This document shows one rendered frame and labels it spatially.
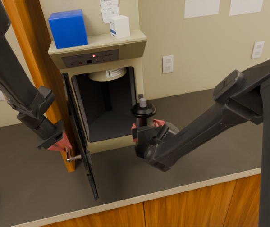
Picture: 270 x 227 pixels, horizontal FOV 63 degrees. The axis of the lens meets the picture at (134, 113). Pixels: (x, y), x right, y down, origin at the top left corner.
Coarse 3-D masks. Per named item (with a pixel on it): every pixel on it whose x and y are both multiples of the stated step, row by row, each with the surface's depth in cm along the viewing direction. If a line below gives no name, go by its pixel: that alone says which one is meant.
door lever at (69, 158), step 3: (66, 147) 76; (66, 150) 74; (69, 150) 74; (66, 153) 73; (69, 153) 73; (66, 156) 72; (69, 156) 72; (75, 156) 72; (78, 156) 72; (66, 159) 71; (69, 159) 71; (72, 159) 72; (69, 162) 72
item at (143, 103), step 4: (140, 100) 87; (144, 100) 86; (136, 104) 90; (140, 104) 88; (144, 104) 87; (148, 104) 89; (136, 108) 87; (140, 108) 87; (144, 108) 87; (148, 108) 87; (152, 108) 87; (136, 112) 86; (140, 112) 86; (144, 112) 85; (148, 112) 86
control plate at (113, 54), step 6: (84, 54) 73; (90, 54) 74; (96, 54) 74; (102, 54) 75; (108, 54) 76; (114, 54) 77; (66, 60) 74; (72, 60) 75; (78, 60) 76; (84, 60) 77; (102, 60) 80; (108, 60) 81; (114, 60) 82; (66, 66) 78; (72, 66) 80
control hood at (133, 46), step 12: (96, 36) 77; (108, 36) 76; (132, 36) 73; (144, 36) 72; (72, 48) 69; (84, 48) 69; (96, 48) 70; (108, 48) 72; (120, 48) 74; (132, 48) 75; (144, 48) 77; (60, 60) 73
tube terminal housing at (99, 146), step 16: (48, 0) 70; (64, 0) 71; (80, 0) 72; (96, 0) 73; (128, 0) 75; (48, 16) 72; (96, 16) 75; (128, 16) 78; (96, 32) 78; (96, 64) 85; (112, 64) 86; (128, 64) 88; (96, 144) 107; (112, 144) 109; (128, 144) 112
